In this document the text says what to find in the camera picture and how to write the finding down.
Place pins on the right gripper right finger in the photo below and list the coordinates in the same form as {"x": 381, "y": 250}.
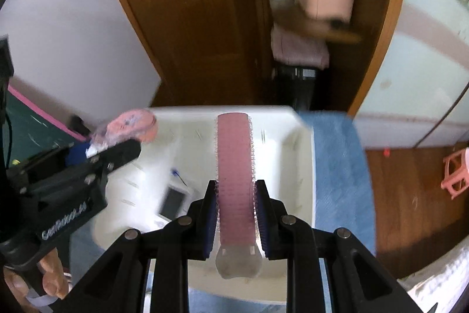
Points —
{"x": 283, "y": 235}

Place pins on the white handheld game console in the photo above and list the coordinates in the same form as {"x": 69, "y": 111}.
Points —
{"x": 177, "y": 197}

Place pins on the pink hair roller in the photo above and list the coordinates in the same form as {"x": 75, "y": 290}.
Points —
{"x": 238, "y": 254}

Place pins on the pink plastic stool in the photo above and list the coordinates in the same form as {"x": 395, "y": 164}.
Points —
{"x": 455, "y": 173}

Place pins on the pink folded cloth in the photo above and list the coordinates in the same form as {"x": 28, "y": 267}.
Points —
{"x": 295, "y": 50}

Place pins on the white quilted bedding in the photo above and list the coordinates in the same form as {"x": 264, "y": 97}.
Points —
{"x": 441, "y": 283}

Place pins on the black knob on chalkboard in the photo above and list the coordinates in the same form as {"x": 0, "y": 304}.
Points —
{"x": 76, "y": 124}

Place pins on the green chalkboard pink frame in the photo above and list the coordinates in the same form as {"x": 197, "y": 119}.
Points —
{"x": 27, "y": 130}

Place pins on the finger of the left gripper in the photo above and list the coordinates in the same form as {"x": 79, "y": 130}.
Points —
{"x": 77, "y": 154}
{"x": 48, "y": 169}

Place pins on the wooden corner shelf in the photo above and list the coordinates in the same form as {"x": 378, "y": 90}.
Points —
{"x": 356, "y": 52}

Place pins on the brown wooden door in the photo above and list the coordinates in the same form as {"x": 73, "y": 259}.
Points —
{"x": 207, "y": 52}

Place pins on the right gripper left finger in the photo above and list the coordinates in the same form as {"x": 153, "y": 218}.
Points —
{"x": 192, "y": 235}

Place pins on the pink round face toy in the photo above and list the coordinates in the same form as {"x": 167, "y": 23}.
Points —
{"x": 138, "y": 124}

